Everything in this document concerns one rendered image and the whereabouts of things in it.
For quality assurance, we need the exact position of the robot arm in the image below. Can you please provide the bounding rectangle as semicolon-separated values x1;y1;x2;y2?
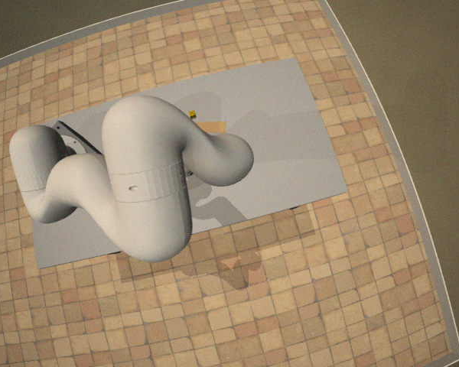
9;95;254;262

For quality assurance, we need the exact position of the orange mat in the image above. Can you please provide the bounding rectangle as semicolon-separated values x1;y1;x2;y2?
195;122;226;133

